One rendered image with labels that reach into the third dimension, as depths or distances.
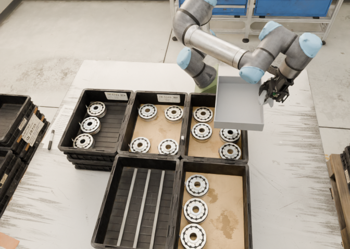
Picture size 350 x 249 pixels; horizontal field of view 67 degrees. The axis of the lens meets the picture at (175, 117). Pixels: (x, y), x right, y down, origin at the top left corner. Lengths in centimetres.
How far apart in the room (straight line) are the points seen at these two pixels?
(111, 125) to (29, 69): 219
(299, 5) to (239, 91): 200
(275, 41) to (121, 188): 89
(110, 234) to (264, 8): 260
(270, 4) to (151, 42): 138
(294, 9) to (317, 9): 23
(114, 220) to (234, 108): 72
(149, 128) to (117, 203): 42
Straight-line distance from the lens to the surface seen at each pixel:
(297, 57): 100
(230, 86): 131
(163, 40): 336
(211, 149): 135
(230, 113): 120
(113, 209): 128
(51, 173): 163
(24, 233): 156
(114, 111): 156
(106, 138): 146
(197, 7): 118
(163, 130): 142
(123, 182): 132
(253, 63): 95
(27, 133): 228
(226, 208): 123
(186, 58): 153
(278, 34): 100
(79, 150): 135
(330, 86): 302
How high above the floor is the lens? 199
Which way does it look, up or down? 53 degrees down
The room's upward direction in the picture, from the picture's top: 7 degrees counter-clockwise
